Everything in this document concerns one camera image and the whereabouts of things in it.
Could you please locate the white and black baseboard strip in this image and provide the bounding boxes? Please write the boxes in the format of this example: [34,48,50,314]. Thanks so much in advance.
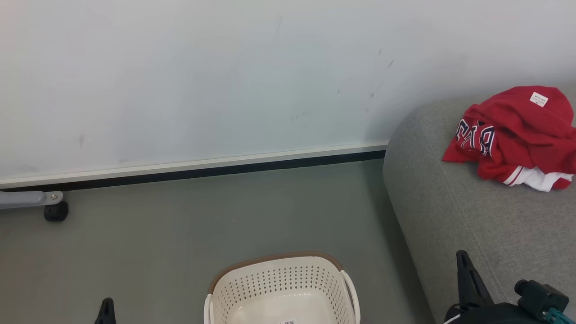
[0,141,389,192]

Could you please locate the cream perforated plastic laundry basket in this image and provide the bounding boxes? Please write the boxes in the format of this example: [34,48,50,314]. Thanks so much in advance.
[203,251,361,324]

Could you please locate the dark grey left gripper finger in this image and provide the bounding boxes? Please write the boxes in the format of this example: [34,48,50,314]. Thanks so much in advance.
[94,297,117,324]

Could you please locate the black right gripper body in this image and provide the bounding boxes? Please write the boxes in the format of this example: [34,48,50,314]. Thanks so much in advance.
[443,302,549,324]

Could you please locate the grey fabric sofa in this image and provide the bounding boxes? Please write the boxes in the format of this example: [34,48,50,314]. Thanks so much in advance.
[382,85,576,324]

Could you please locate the red and white jersey shirt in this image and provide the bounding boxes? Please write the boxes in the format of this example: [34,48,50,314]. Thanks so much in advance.
[441,85,576,193]

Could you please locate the black caster wheel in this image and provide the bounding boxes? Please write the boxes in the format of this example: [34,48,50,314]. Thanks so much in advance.
[44,201,69,222]

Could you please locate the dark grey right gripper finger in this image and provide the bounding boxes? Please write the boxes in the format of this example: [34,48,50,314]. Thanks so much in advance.
[456,250,495,311]

